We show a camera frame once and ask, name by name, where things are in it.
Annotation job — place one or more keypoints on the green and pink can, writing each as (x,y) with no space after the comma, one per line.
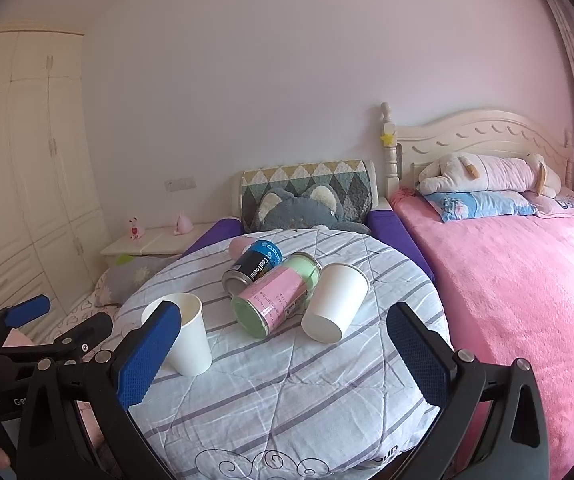
(273,297)

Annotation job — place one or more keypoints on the pink printed pillow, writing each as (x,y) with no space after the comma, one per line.
(567,204)

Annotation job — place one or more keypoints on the cream wooden headboard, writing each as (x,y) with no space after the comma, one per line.
(482,132)

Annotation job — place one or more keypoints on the pink and white plush toy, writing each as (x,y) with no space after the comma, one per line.
(492,172)

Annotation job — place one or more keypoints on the pink rabbit figurine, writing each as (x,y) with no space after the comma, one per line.
(182,224)
(136,229)

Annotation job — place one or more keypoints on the blue and black can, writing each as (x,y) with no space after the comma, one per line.
(253,267)

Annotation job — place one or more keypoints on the grey flower pillow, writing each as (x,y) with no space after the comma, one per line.
(134,277)

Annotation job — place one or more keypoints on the cream nightstand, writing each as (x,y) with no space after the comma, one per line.
(157,242)

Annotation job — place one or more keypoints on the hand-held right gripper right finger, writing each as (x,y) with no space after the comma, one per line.
(419,357)

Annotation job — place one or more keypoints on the heart print bed sheet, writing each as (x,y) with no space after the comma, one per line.
(82,312)

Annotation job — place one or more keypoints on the blue printed pillow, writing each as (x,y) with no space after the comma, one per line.
(482,206)

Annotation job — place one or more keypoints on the white paper cup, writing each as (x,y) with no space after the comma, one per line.
(336,305)
(187,340)

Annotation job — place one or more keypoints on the white grey striped quilt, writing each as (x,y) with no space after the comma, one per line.
(292,390)

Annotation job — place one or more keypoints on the small pink round object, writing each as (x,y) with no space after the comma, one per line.
(239,246)

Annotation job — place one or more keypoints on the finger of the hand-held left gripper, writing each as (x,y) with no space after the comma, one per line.
(28,309)
(89,331)

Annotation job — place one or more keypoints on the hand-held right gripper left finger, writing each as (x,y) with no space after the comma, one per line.
(146,357)

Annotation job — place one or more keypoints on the grey plush toy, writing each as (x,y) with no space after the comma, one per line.
(292,212)

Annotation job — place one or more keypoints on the cream wardrobe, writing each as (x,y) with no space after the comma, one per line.
(32,170)

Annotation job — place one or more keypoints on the yellow star decoration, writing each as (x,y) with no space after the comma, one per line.
(390,138)

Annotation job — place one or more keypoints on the purple bed bumper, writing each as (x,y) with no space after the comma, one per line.
(397,240)
(212,235)

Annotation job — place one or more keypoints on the diamond patchwork headboard cover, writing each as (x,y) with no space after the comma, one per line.
(312,176)

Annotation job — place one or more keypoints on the pink bed with headboard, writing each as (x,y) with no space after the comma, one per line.
(517,290)

